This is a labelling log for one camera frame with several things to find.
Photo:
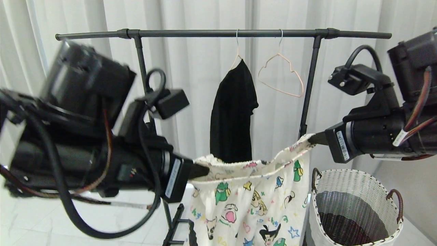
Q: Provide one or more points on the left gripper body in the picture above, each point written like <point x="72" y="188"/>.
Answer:
<point x="143" y="167"/>

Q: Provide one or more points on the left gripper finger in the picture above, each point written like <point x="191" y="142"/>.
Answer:
<point x="198" y="171"/>

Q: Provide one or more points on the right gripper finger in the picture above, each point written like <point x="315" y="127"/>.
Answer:
<point x="319" y="138"/>

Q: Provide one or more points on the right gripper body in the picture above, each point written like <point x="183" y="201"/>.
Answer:
<point x="375" y="136"/>

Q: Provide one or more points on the cream printed garment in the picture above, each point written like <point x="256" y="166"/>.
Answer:
<point x="245" y="205"/>

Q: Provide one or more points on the black T-shirt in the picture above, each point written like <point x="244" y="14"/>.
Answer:
<point x="232" y="119"/>

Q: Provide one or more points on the pink clothes hanger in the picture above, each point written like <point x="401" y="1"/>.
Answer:
<point x="237" y="51"/>
<point x="290" y="71"/>

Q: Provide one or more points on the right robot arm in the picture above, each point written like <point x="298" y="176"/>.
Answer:
<point x="413" y="61"/>

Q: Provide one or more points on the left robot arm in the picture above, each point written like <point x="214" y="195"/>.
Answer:
<point x="85" y="78"/>

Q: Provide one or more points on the white laundry basket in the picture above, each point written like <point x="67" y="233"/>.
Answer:
<point x="358" y="191"/>

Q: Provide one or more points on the black clothes rack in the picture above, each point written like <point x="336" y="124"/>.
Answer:
<point x="218" y="33"/>

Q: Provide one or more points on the white curtain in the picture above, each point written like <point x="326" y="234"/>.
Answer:
<point x="205" y="85"/>

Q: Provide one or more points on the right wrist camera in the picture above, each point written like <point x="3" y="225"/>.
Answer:
<point x="362" y="80"/>

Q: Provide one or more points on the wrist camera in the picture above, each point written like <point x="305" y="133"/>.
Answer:
<point x="362" y="80"/>
<point x="170" y="102"/>

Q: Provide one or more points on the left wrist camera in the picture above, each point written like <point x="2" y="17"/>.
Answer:
<point x="170" y="102"/>

